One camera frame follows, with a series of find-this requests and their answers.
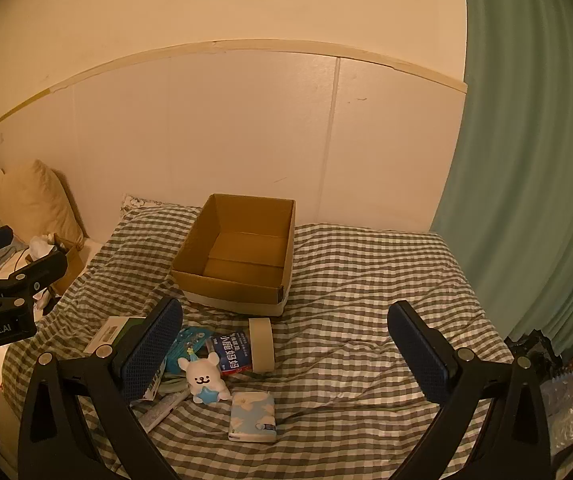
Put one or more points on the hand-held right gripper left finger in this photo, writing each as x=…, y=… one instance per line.
x=149, y=350

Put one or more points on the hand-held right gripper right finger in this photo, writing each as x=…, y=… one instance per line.
x=419, y=355

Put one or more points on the clear blue plastic packet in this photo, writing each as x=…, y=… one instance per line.
x=189, y=342

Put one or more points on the green and white medicine box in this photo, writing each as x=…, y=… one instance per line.
x=109, y=332

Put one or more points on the white bear plush toy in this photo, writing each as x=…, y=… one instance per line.
x=204, y=375

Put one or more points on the white tube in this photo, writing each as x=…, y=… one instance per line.
x=164, y=410

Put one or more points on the blue label packet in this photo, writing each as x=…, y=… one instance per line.
x=234, y=355

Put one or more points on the beige tape roll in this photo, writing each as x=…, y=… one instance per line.
x=261, y=345

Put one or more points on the light blue tissue pack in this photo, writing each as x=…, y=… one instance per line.
x=252, y=417

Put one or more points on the crumpled white cloth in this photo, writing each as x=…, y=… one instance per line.
x=41, y=247

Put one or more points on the small brown cardboard box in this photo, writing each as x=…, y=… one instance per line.
x=71, y=270

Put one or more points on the beige pillow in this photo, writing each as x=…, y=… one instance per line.
x=41, y=205

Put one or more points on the grey checked blanket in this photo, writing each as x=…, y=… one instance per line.
x=346, y=350

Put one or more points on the black bag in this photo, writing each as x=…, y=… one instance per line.
x=533, y=350

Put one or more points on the floral pillow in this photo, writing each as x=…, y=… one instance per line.
x=136, y=202

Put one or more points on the blue patterned plastic bag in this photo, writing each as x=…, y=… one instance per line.
x=561, y=395

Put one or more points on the green curtain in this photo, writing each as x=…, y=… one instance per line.
x=531, y=160

